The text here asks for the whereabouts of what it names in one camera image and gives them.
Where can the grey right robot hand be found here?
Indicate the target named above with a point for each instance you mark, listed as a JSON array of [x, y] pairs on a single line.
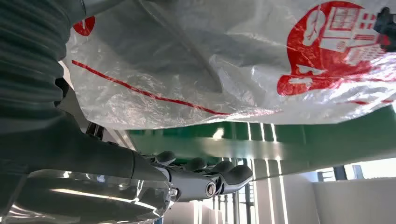
[[77, 173]]

